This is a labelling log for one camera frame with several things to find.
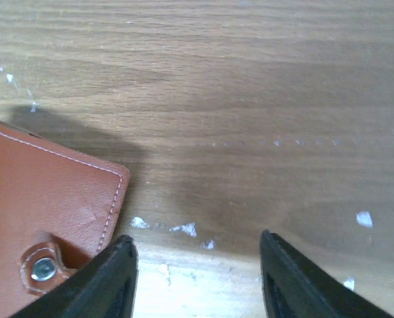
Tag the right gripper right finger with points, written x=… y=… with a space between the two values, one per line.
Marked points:
x=294 y=286

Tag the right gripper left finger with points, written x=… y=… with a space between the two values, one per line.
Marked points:
x=104 y=287

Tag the brown leather card holder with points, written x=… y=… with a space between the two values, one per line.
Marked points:
x=58 y=209

